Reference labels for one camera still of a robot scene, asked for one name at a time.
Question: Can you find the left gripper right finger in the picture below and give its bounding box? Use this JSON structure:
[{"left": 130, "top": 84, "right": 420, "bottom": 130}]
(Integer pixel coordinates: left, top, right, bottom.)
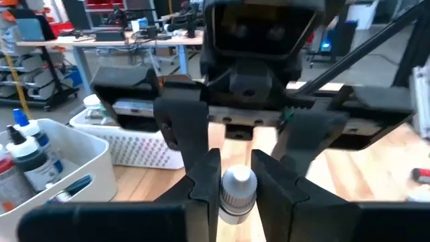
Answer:
[{"left": 251, "top": 149, "right": 430, "bottom": 242}]

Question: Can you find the red food colouring bottle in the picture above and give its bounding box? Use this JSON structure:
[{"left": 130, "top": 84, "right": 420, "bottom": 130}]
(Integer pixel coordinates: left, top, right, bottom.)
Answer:
[
  {"left": 0, "top": 143, "right": 37, "bottom": 214},
  {"left": 411, "top": 167, "right": 430, "bottom": 185}
]

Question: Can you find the blue colouring bottle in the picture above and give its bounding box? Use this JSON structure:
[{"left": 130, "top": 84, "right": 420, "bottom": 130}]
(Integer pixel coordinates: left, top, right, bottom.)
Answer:
[{"left": 12, "top": 108, "right": 65, "bottom": 174}]

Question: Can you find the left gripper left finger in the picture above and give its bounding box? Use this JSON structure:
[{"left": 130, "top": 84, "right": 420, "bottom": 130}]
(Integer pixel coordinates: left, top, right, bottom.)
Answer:
[{"left": 16, "top": 148, "right": 222, "bottom": 242}]

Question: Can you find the purple food colouring bottle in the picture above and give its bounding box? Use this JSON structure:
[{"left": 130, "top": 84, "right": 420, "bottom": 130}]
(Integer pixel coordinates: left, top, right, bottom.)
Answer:
[{"left": 218, "top": 164, "right": 259, "bottom": 225}]

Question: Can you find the storage shelf rack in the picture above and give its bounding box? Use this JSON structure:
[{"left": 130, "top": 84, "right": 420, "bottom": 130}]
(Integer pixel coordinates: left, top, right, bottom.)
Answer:
[{"left": 0, "top": 0, "right": 80, "bottom": 112}]

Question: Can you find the blue cylindrical tube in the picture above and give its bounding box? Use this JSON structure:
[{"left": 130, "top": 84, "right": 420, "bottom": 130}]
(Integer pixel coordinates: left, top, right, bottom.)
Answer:
[{"left": 44, "top": 174, "right": 93, "bottom": 206}]

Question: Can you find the silver aluminium post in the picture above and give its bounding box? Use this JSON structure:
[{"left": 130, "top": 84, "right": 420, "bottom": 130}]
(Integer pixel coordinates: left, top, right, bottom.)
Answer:
[{"left": 411, "top": 65, "right": 430, "bottom": 140}]

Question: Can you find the black colouring bottle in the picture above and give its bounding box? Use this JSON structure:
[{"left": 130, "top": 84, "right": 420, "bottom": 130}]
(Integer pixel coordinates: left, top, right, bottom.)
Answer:
[{"left": 5, "top": 124, "right": 65, "bottom": 193}]

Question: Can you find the black computer tower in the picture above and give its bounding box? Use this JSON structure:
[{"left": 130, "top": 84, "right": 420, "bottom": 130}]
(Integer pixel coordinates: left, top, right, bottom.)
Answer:
[{"left": 308, "top": 19, "right": 359, "bottom": 65}]

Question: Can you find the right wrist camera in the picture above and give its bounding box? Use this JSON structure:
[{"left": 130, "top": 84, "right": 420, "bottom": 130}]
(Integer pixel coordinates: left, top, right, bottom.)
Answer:
[{"left": 204, "top": 0, "right": 325, "bottom": 61}]

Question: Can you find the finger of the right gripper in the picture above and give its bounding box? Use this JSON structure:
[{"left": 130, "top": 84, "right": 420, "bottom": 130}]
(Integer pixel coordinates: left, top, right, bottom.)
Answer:
[
  {"left": 153, "top": 96, "right": 210, "bottom": 171},
  {"left": 271, "top": 110, "right": 349, "bottom": 178}
]

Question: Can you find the grey plastic bin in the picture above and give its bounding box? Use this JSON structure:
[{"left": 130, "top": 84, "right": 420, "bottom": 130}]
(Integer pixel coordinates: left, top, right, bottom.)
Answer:
[{"left": 0, "top": 117, "right": 118, "bottom": 236}]

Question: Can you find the white perforated basket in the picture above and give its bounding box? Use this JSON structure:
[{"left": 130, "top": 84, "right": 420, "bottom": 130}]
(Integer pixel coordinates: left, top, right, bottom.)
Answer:
[{"left": 69, "top": 106, "right": 185, "bottom": 171}]

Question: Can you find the white lid spice jar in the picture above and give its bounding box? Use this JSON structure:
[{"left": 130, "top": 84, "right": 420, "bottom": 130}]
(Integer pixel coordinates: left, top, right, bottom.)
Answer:
[{"left": 83, "top": 93, "right": 114, "bottom": 126}]

